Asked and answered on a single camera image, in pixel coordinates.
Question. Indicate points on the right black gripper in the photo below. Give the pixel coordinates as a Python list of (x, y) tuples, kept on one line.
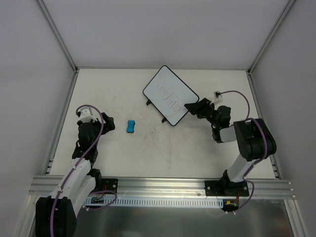
[(204, 109)]

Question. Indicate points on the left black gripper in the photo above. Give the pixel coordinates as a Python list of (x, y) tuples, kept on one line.
[(99, 125)]

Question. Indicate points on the blue bone-shaped eraser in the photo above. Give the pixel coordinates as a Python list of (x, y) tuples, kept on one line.
[(130, 126)]

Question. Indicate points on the small black-framed whiteboard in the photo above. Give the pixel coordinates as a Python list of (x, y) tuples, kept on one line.
[(169, 94)]

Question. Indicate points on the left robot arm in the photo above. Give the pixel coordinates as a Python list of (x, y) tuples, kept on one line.
[(56, 214)]

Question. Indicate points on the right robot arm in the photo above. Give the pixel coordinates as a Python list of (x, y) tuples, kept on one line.
[(254, 141)]

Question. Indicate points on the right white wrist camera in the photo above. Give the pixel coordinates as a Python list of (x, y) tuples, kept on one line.
[(217, 97)]

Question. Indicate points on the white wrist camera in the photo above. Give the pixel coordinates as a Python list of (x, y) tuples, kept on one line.
[(85, 114), (217, 97)]

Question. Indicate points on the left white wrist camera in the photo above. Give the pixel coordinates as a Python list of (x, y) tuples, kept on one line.
[(85, 114)]

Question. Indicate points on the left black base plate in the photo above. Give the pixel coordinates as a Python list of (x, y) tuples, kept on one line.
[(109, 184)]

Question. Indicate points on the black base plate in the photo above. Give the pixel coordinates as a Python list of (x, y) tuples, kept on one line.
[(231, 189), (109, 184)]

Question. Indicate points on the white slotted cable duct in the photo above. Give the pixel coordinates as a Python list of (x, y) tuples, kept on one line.
[(199, 202)]

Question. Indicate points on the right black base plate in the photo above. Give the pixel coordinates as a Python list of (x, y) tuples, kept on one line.
[(231, 189)]

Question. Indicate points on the aluminium front rail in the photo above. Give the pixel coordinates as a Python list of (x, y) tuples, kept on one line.
[(171, 187)]

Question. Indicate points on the left aluminium frame post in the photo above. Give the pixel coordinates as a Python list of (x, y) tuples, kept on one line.
[(51, 23)]

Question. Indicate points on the aluminium frame post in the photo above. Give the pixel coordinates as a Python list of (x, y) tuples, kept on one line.
[(51, 23), (272, 33)]

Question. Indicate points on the right aluminium frame post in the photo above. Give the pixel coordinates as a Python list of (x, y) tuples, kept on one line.
[(272, 33)]

